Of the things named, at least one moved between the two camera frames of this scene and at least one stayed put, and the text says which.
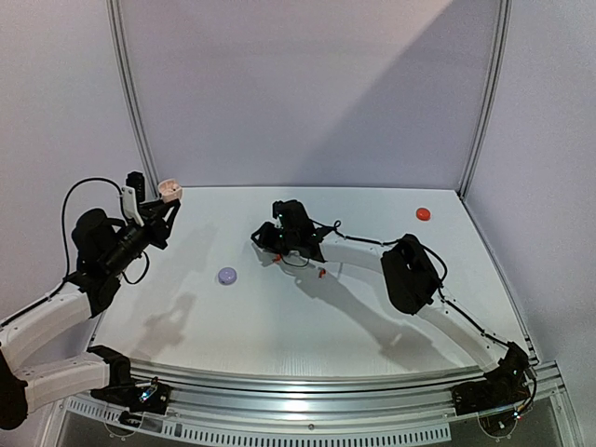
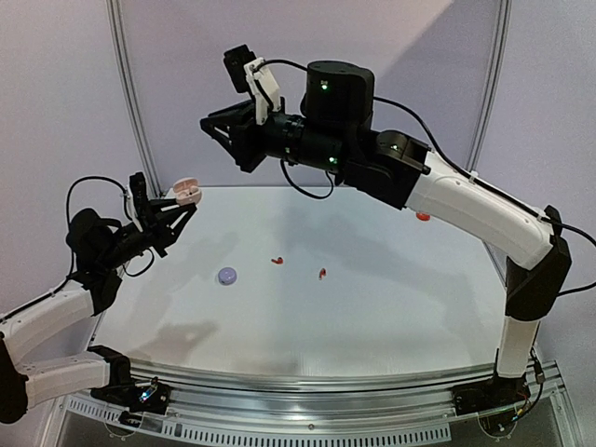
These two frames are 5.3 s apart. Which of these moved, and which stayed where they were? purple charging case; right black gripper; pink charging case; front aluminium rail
Moved: pink charging case; right black gripper
Stayed: front aluminium rail; purple charging case
